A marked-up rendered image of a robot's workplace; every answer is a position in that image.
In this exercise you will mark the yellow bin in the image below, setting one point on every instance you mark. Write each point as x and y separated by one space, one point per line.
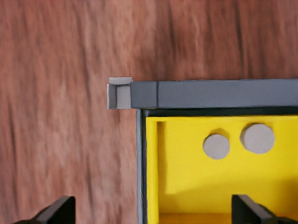
185 186

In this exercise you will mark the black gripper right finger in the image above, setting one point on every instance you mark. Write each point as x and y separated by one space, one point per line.
247 211

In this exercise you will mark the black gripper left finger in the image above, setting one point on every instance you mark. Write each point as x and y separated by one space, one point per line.
62 211

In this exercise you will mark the grey steel disc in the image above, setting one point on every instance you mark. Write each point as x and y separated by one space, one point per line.
257 138
216 146

